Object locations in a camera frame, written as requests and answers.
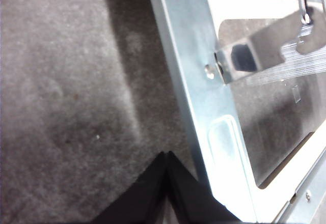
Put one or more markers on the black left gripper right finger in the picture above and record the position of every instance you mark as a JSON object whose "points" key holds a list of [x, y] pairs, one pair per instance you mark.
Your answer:
{"points": [[193, 201]]}

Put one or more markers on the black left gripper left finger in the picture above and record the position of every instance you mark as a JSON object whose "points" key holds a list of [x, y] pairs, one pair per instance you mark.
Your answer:
{"points": [[142, 198]]}

